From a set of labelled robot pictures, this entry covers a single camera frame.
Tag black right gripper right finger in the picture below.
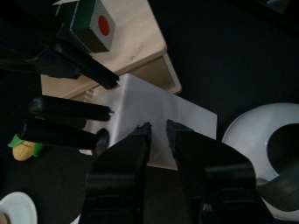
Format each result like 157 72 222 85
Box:
166 119 275 224

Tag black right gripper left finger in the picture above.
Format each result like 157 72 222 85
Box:
79 122 154 224

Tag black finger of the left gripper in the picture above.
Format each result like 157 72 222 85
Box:
24 47 83 81
51 40 120 90

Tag green grey block red dot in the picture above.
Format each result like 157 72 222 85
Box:
52 0 118 54

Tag wooden box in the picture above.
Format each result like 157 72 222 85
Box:
40 0 183 102

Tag grey cup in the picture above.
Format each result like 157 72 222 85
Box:
257 122 299 213

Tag white round bowl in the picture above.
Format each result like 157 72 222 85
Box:
221 101 299 222

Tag toy corn cob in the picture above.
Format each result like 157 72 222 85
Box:
7 133 46 162

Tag white plate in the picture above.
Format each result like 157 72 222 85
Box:
0 191 39 224

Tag black knife handle with disc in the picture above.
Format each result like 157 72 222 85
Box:
18 117 112 158

